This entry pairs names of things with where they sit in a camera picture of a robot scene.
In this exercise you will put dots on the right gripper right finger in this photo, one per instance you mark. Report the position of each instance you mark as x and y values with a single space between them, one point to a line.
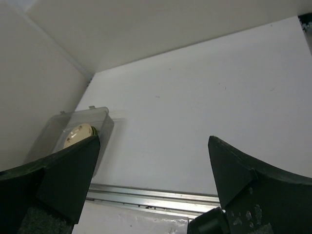
259 198

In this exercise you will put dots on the clear plastic bin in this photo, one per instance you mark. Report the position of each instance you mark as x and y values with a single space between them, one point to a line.
102 126

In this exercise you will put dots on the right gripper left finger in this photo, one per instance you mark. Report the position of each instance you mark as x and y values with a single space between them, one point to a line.
46 196

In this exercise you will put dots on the cream plate with small flowers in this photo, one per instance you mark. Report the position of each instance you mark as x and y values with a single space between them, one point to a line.
77 134

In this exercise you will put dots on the lime green plate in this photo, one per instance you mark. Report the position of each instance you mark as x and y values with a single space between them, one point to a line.
94 131

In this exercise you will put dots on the white taped panel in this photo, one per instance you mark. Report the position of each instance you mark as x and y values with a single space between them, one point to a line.
102 219

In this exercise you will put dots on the aluminium table rail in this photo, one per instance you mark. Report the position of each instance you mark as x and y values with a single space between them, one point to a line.
154 201

